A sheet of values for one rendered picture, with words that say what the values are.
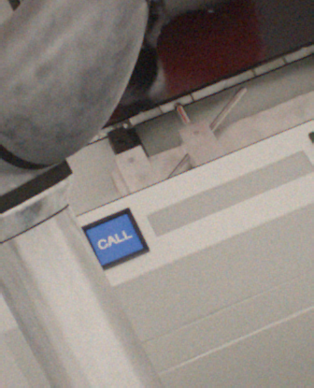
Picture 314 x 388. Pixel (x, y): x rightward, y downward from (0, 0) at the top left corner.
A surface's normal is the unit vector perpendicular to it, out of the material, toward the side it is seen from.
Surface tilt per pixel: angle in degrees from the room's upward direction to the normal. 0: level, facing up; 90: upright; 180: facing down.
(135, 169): 0
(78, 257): 51
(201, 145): 0
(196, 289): 90
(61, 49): 29
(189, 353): 90
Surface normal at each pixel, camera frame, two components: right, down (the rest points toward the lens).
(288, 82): -0.11, -0.55
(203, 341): 0.38, 0.74
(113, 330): 0.64, -0.24
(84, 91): 0.50, 0.33
